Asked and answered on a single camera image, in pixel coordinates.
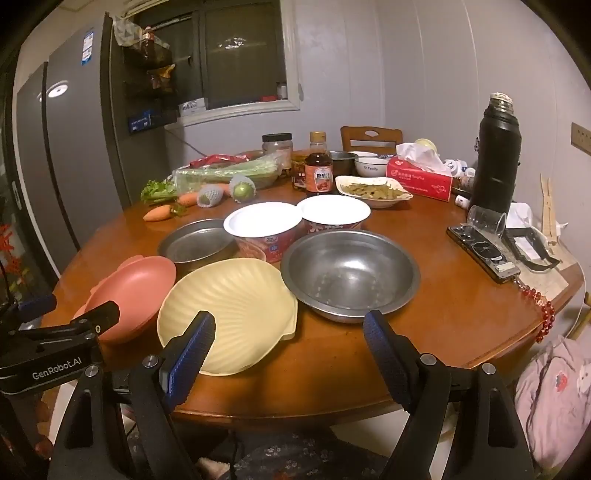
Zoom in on glass door cabinet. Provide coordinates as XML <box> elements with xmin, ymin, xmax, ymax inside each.
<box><xmin>0</xmin><ymin>69</ymin><xmax>52</xmax><ymax>301</ymax></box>

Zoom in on white paper noodle bowl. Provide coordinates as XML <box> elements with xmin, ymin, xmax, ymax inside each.
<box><xmin>223</xmin><ymin>202</ymin><xmax>303</xmax><ymax>265</ymax></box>
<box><xmin>295</xmin><ymin>195</ymin><xmax>372</xmax><ymax>238</ymax></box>

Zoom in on red bead string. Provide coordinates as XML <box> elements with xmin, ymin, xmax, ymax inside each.
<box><xmin>519</xmin><ymin>281</ymin><xmax>555</xmax><ymax>343</ymax></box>

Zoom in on black thermos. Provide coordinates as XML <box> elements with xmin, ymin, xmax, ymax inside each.
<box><xmin>467</xmin><ymin>92</ymin><xmax>522</xmax><ymax>215</ymax></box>

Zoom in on plastic jar black lid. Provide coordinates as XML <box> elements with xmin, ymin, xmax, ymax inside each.
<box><xmin>262</xmin><ymin>133</ymin><xmax>294</xmax><ymax>162</ymax></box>

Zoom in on black cable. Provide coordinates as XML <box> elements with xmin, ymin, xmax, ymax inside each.
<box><xmin>165</xmin><ymin>128</ymin><xmax>205</xmax><ymax>158</ymax></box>

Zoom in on window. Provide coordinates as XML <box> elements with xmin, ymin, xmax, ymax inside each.
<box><xmin>134</xmin><ymin>0</ymin><xmax>303</xmax><ymax>125</ymax></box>

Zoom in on white dish of pickled greens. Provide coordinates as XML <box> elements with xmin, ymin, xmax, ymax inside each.
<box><xmin>334</xmin><ymin>175</ymin><xmax>414</xmax><ymax>209</ymax></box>

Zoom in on bagged celery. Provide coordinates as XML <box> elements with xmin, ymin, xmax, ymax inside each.
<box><xmin>141</xmin><ymin>154</ymin><xmax>284</xmax><ymax>206</ymax></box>

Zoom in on wooden chair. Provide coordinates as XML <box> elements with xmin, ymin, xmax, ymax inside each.
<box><xmin>341</xmin><ymin>126</ymin><xmax>403</xmax><ymax>155</ymax></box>

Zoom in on white paper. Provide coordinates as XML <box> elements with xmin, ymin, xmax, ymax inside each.
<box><xmin>505</xmin><ymin>202</ymin><xmax>539</xmax><ymax>229</ymax></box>

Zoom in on dark floral cloth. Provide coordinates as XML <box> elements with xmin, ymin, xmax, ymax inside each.
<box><xmin>198</xmin><ymin>431</ymin><xmax>393</xmax><ymax>480</ymax></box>

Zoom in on shallow steel plate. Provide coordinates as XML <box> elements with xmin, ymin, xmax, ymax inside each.
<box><xmin>158</xmin><ymin>218</ymin><xmax>238</xmax><ymax>278</ymax></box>

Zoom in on white bowl blue print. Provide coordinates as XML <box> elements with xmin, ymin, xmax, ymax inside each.
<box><xmin>355</xmin><ymin>157</ymin><xmax>389</xmax><ymax>178</ymax></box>

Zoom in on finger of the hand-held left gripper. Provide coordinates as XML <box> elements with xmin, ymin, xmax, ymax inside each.
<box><xmin>0</xmin><ymin>294</ymin><xmax>58</xmax><ymax>330</ymax></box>
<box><xmin>0</xmin><ymin>300</ymin><xmax>122</xmax><ymax>356</ymax></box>

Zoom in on red snack packet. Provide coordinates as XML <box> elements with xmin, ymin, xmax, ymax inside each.
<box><xmin>188</xmin><ymin>154</ymin><xmax>254</xmax><ymax>171</ymax></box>

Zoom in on blue box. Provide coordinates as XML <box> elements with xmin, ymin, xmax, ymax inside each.
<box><xmin>127</xmin><ymin>108</ymin><xmax>160</xmax><ymax>134</ymax></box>

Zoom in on black fridge side rack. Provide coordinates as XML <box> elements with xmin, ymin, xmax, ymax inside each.
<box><xmin>122</xmin><ymin>44</ymin><xmax>176</xmax><ymax>100</ymax></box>

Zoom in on black strap holder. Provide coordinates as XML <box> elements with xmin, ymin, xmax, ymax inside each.
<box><xmin>503</xmin><ymin>227</ymin><xmax>560</xmax><ymax>273</ymax></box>

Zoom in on steel pot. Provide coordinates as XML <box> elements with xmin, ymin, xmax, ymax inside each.
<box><xmin>329</xmin><ymin>151</ymin><xmax>358</xmax><ymax>176</ymax></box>

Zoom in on cracked black phone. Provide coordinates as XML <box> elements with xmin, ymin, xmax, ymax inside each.
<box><xmin>446</xmin><ymin>224</ymin><xmax>520</xmax><ymax>283</ymax></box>

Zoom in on red tissue box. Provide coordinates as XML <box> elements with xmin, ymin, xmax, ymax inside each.
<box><xmin>386</xmin><ymin>157</ymin><xmax>453</xmax><ymax>202</ymax></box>

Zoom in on brown sauce bottle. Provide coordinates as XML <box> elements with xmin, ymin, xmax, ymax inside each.
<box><xmin>304</xmin><ymin>131</ymin><xmax>334</xmax><ymax>195</ymax></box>

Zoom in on green fruit in foam net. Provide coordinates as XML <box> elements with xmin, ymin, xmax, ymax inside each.
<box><xmin>229</xmin><ymin>174</ymin><xmax>257</xmax><ymax>203</ymax></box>

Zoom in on steel bowl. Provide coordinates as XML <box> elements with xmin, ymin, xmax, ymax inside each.
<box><xmin>280</xmin><ymin>229</ymin><xmax>422</xmax><ymax>324</ymax></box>

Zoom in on glass jar red label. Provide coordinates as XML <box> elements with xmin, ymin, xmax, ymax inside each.
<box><xmin>291</xmin><ymin>150</ymin><xmax>309</xmax><ymax>191</ymax></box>

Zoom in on crumpled white tissue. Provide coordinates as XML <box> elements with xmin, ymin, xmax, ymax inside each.
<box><xmin>396</xmin><ymin>142</ymin><xmax>446</xmax><ymax>174</ymax></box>

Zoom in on pink garment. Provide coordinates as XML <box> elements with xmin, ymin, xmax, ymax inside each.
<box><xmin>515</xmin><ymin>335</ymin><xmax>591</xmax><ymax>472</ymax></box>

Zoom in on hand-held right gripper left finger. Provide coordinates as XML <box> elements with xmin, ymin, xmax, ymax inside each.
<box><xmin>48</xmin><ymin>310</ymin><xmax>217</xmax><ymax>480</ymax></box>

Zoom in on wooden slats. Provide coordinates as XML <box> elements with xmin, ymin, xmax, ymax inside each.
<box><xmin>540</xmin><ymin>173</ymin><xmax>560</xmax><ymax>250</ymax></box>

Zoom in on clear glass cup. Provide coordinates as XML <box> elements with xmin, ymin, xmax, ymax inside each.
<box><xmin>466</xmin><ymin>205</ymin><xmax>509</xmax><ymax>239</ymax></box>

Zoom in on yellow shell-shaped plate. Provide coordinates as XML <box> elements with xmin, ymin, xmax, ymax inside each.
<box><xmin>157</xmin><ymin>258</ymin><xmax>298</xmax><ymax>376</ymax></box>

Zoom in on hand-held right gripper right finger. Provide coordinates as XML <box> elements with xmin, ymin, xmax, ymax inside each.
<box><xmin>362</xmin><ymin>310</ymin><xmax>536</xmax><ymax>480</ymax></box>

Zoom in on wall outlet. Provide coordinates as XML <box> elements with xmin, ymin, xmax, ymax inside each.
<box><xmin>571</xmin><ymin>122</ymin><xmax>591</xmax><ymax>155</ymax></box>

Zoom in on grey refrigerator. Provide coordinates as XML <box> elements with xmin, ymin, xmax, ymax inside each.
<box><xmin>14</xmin><ymin>11</ymin><xmax>171</xmax><ymax>273</ymax></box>

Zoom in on fruit in white foam net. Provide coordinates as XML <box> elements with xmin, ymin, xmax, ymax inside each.
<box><xmin>195</xmin><ymin>184</ymin><xmax>225</xmax><ymax>208</ymax></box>

